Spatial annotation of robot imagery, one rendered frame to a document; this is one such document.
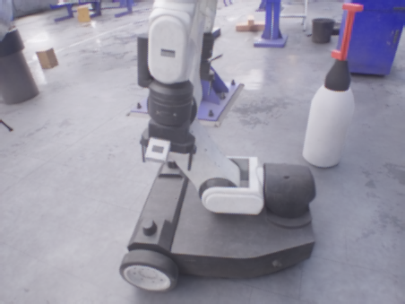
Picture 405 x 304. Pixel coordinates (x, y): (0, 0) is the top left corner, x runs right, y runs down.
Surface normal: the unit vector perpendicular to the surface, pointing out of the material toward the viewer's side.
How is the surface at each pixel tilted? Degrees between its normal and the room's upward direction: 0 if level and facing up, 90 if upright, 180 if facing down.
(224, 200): 90
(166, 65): 90
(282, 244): 0
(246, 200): 90
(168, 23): 90
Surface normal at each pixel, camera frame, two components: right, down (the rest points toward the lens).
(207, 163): -0.14, 0.59
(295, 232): -0.07, -0.81
